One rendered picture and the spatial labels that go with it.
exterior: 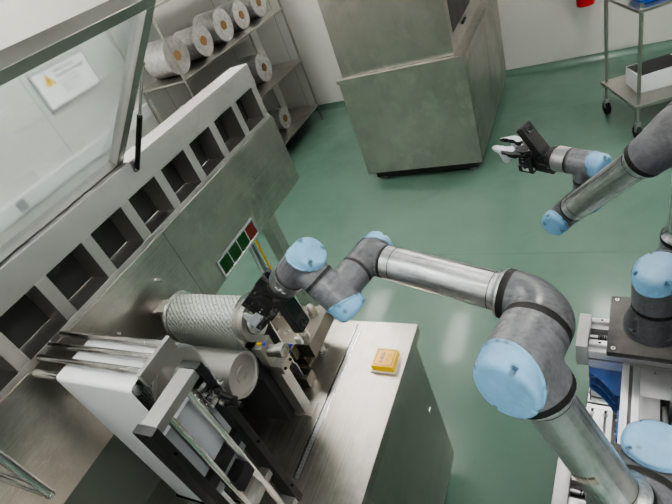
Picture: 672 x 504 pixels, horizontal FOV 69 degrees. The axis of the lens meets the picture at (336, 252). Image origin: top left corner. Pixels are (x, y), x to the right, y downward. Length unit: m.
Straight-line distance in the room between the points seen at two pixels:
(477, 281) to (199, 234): 0.98
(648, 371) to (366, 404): 0.80
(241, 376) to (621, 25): 4.83
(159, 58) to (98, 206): 3.08
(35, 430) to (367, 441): 0.80
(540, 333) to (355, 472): 0.70
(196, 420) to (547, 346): 0.67
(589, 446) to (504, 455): 1.40
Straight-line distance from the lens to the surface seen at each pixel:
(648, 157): 1.27
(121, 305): 1.44
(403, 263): 1.01
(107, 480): 1.52
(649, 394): 1.62
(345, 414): 1.46
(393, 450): 1.56
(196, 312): 1.36
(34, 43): 0.96
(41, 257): 1.32
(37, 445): 1.38
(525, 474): 2.30
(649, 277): 1.47
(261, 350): 1.30
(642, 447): 1.16
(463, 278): 0.95
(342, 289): 1.00
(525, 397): 0.81
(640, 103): 4.02
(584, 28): 5.46
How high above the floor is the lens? 2.05
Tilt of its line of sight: 35 degrees down
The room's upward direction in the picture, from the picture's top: 23 degrees counter-clockwise
